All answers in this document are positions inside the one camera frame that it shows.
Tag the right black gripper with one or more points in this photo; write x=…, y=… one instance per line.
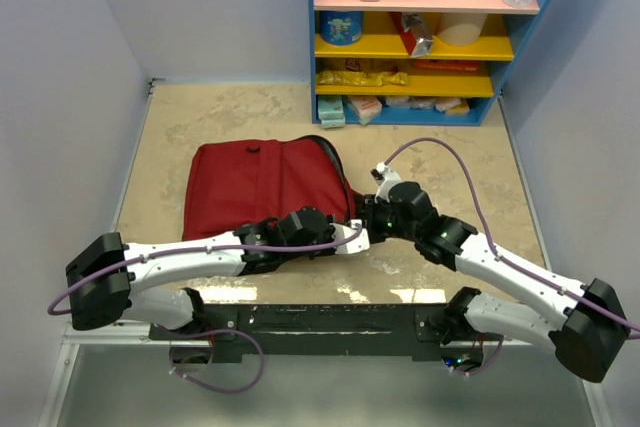
x=369, y=213

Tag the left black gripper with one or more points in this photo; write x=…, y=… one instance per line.
x=326, y=252

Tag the red student backpack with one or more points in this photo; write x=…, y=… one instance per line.
x=235, y=183

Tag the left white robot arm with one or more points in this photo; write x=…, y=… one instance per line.
x=111, y=281

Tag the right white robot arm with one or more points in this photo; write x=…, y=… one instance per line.
x=582, y=324

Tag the white orange tissue pack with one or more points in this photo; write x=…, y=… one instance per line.
x=364, y=107

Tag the yellow sponge pack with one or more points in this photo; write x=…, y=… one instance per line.
x=459, y=110

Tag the red silver snack bag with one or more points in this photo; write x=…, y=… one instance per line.
x=416, y=35

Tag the teal tissue box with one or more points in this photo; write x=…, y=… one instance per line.
x=330, y=111

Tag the yellow snack packet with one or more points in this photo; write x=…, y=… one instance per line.
x=362, y=79

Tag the orange flat box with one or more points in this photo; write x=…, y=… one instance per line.
x=447, y=65

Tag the blue shelf unit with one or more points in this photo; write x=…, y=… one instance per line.
x=501, y=44

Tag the blue cartoon tin can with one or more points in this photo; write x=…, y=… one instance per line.
x=341, y=28

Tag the white cylindrical container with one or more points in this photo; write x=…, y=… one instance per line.
x=461, y=29

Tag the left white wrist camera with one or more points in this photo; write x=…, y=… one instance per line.
x=350, y=238

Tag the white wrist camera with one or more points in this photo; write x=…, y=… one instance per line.
x=386, y=178
x=350, y=238

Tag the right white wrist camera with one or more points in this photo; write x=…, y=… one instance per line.
x=386, y=178

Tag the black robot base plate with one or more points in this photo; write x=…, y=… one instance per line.
x=394, y=330

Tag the aluminium frame rail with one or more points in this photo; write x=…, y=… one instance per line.
x=119, y=377

